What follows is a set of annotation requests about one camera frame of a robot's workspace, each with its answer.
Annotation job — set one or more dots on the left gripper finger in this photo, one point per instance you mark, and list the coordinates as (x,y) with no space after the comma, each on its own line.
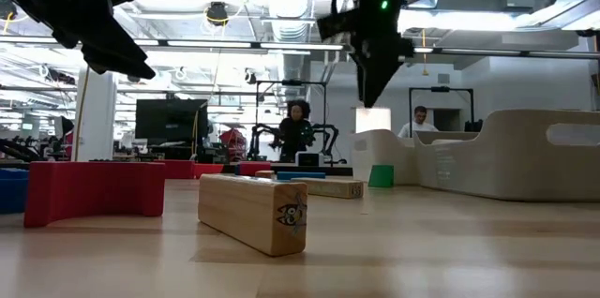
(108,61)
(119,38)

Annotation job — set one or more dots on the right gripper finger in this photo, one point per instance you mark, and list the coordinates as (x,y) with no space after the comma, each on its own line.
(380,82)
(368,87)

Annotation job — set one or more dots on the small green block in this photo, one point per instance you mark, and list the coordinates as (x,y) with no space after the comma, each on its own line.
(381,176)

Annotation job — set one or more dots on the wooden block with end print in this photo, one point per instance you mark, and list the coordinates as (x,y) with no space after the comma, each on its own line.
(328,188)

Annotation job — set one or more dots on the red arch block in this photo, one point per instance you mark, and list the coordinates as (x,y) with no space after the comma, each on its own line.
(94,185)

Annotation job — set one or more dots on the long red building block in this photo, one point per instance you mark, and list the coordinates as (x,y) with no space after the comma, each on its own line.
(180,170)

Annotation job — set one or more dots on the plain wooden block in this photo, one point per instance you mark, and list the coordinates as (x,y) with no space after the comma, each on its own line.
(265,174)

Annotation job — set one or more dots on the orange-red studded block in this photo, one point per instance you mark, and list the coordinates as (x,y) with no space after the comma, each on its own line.
(209,171)

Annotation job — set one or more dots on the wooden block with face print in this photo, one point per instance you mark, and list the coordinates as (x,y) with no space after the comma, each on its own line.
(244,209)

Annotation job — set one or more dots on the background black robot arm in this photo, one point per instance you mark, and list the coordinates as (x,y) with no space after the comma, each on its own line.
(330,134)
(260,141)

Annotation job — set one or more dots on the bright white window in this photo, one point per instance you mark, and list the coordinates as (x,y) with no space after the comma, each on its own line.
(373,120)

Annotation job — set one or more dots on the person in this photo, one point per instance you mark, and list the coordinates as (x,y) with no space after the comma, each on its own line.
(417,127)
(293,138)

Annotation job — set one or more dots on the white pillar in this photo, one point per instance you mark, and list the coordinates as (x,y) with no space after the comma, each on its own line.
(96,120)

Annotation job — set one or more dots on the white plastic bin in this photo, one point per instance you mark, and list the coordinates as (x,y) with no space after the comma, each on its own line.
(384,153)

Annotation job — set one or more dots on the black monitor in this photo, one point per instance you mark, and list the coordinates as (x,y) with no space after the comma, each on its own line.
(171,122)

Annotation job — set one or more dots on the white box device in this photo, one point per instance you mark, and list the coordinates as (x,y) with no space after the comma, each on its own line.
(309,159)

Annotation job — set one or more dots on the green lit sign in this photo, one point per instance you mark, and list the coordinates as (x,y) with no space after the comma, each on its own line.
(27,126)

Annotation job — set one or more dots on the black bar with light strips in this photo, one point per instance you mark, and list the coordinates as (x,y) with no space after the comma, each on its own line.
(258,46)

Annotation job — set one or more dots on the red bag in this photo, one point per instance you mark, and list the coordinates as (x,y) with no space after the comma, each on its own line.
(233,141)

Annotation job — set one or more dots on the grey plastic bin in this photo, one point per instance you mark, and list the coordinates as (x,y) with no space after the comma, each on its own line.
(515,171)

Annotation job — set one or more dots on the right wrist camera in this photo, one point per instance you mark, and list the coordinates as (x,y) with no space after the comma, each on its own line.
(337,26)

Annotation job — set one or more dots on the black stand frame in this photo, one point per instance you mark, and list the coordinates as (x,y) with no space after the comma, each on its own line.
(290,83)
(440,89)

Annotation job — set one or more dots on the black table frame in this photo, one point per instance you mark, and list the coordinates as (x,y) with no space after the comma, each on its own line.
(337,170)

